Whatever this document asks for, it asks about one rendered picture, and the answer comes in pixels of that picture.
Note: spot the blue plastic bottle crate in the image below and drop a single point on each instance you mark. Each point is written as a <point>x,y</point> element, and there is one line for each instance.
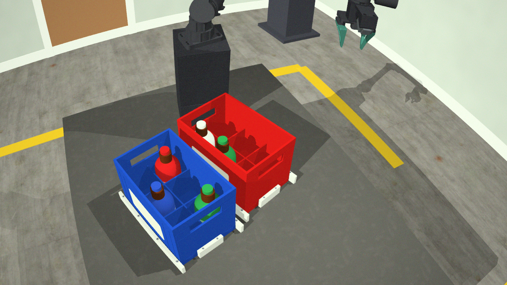
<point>181,231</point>

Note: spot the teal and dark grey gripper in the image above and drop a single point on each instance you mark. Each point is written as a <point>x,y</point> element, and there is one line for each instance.
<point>341,19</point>

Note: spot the white bottle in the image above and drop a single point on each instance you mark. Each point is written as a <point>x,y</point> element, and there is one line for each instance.
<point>202,130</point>

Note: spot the red crate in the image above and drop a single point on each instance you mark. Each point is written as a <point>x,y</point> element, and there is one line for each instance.
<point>263,150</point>

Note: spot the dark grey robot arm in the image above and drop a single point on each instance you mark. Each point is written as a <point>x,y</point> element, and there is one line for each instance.
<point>201,32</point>

